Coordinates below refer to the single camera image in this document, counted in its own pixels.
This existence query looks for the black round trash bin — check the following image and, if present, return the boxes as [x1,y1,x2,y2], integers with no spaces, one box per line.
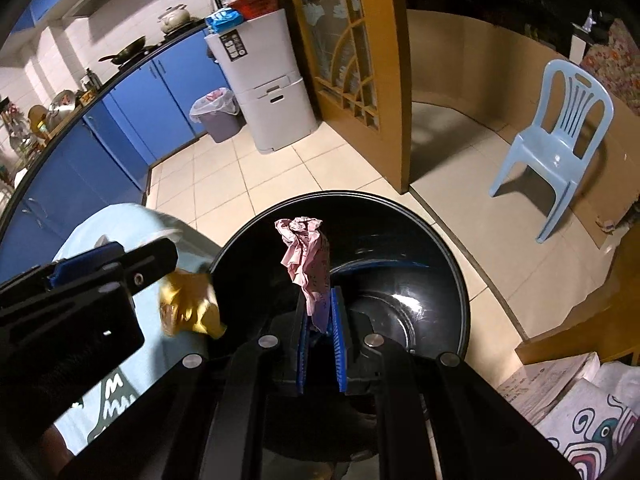
[206,190,472,466]

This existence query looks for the stack of newspapers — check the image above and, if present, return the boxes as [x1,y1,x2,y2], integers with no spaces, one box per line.
[497,352,601,426]

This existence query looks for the yellow wrapper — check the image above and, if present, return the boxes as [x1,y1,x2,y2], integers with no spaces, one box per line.
[159,269,227,339]

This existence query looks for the brown cardboard panel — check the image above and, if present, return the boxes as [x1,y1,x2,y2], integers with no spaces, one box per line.
[407,9,640,251]

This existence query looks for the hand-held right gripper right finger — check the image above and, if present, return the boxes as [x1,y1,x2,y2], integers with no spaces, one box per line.
[326,286,576,480]

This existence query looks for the black wok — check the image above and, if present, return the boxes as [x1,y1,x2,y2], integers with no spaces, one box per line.
[97,35,149,67]

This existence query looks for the pink paper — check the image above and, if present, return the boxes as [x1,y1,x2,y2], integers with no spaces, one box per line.
[274,216,332,333]

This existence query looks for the wooden door with etched glass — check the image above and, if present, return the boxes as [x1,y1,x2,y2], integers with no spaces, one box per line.
[285,0,413,196]

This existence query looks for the grey bin with plastic bag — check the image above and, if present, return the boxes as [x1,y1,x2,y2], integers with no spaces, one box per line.
[189,87,246,144]

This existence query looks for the white plastic drawer cabinet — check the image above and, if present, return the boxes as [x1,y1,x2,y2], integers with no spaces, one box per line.
[204,8,319,154]

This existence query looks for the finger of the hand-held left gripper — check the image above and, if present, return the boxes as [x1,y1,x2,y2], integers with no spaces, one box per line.
[102,237,179,306]
[0,241,126,308]

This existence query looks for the blue kitchen base cabinets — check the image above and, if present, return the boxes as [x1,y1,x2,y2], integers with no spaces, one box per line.
[0,22,236,273]

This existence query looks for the blue wipes packet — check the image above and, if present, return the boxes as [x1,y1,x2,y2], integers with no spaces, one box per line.
[205,8,245,32]

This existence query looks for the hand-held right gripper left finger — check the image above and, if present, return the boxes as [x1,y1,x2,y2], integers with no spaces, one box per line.
[57,299,313,480]

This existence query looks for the person's left forearm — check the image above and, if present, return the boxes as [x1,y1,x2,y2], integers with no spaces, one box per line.
[37,422,76,470]

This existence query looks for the steel bowl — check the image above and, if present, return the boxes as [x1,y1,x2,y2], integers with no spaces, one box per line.
[46,89,77,118]

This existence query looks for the red plastic basket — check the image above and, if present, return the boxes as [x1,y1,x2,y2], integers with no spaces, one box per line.
[227,0,281,18]

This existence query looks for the white cooking pot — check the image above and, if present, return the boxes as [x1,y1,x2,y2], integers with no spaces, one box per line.
[157,4,193,36]

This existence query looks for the light blue plastic chair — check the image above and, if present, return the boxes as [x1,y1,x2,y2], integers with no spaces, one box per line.
[490,59,615,245]

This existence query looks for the white swirl patterned cloth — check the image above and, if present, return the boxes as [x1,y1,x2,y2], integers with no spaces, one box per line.
[542,362,640,480]

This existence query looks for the floral cloth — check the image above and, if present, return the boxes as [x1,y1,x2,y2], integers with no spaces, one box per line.
[580,19,640,107]

